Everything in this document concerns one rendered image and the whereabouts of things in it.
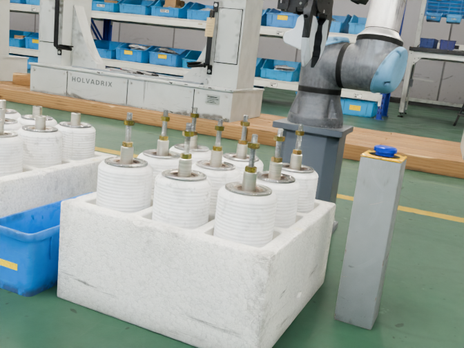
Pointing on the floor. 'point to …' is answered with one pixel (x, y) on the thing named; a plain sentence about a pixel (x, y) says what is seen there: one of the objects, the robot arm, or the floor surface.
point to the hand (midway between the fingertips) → (313, 60)
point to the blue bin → (30, 249)
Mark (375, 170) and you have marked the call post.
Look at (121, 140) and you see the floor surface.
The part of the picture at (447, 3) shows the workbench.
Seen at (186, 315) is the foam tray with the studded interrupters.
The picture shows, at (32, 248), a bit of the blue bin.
